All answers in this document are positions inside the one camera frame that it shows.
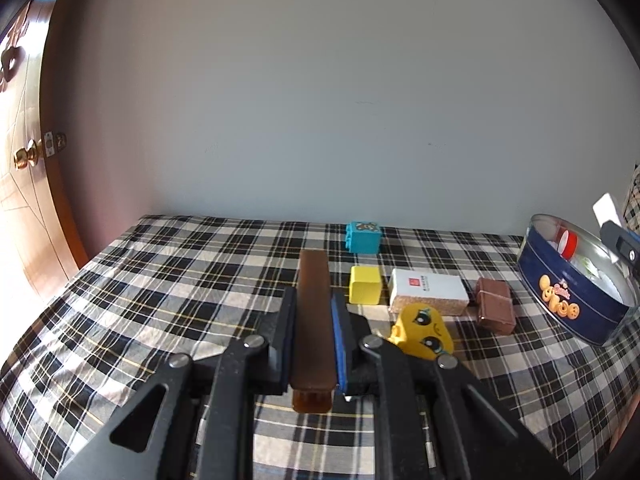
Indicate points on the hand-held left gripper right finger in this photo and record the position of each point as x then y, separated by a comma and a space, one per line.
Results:
341, 347

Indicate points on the red and white small container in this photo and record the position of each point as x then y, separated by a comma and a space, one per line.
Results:
567, 242

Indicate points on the round dark blue cookie tin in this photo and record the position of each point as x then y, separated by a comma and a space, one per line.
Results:
560, 290

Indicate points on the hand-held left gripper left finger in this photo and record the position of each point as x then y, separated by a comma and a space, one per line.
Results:
286, 345

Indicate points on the brown rectangular bar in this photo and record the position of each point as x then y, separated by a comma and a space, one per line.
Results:
312, 310

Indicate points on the yellow cube block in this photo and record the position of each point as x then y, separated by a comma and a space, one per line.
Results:
366, 286

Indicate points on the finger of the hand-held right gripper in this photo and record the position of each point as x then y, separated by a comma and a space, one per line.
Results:
620, 242

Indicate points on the teal toy block bear print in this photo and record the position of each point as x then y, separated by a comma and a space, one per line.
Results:
364, 239

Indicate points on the yellow toy with cartoon eyes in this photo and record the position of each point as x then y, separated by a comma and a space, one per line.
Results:
425, 330

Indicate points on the plaid pillow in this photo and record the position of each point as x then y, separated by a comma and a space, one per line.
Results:
634, 200

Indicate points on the wooden door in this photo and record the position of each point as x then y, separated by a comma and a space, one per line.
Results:
30, 220

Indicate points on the black and white plaid sheet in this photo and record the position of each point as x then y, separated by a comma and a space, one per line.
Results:
150, 300

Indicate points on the brown chocolate-shaped block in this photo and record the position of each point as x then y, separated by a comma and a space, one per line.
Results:
495, 307

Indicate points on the metal door latch plate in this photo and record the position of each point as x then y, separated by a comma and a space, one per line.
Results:
54, 142

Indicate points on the white box with cork base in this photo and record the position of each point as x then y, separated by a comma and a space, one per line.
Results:
430, 287

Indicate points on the brass door knob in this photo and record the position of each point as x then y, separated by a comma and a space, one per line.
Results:
27, 155

